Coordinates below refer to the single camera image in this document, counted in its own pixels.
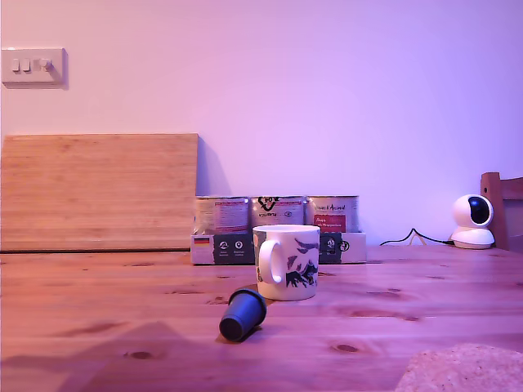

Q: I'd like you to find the grey coffee capsule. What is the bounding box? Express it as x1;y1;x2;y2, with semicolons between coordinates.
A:
218;287;269;343

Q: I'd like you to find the tin can with black logo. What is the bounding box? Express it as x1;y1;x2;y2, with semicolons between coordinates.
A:
249;194;307;227

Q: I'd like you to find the tin can with pink label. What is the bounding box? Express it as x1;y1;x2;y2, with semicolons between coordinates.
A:
194;195;251;236

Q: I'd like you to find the cardboard can tray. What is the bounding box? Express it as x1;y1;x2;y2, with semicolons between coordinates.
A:
190;229;368;267

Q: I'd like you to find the white mug with mountain print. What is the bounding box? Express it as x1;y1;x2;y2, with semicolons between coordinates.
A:
252;224;321;302

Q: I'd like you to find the tin can with red label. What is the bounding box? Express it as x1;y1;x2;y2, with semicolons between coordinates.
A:
306;194;361;234

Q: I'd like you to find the wooden cutting board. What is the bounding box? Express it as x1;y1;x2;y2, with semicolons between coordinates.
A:
0;132;200;252

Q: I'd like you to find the round cork coaster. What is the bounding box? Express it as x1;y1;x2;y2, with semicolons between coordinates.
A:
394;342;523;392

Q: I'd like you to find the black power cable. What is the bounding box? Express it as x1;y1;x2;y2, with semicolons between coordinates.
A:
379;227;455;247

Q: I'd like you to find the white security camera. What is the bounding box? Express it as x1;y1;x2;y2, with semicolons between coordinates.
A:
449;194;497;250

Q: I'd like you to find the white light switch plate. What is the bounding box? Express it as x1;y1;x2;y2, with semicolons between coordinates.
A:
1;47;69;90

